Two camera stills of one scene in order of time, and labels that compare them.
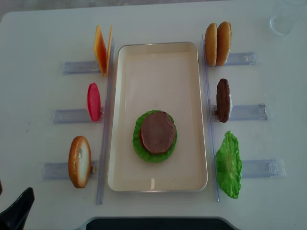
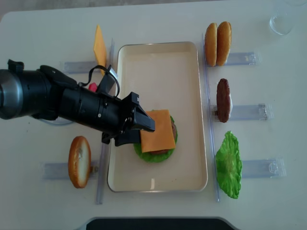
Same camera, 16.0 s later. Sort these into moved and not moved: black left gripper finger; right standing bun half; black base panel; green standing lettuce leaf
Moved: black left gripper finger
Not moved: green standing lettuce leaf; right standing bun half; black base panel
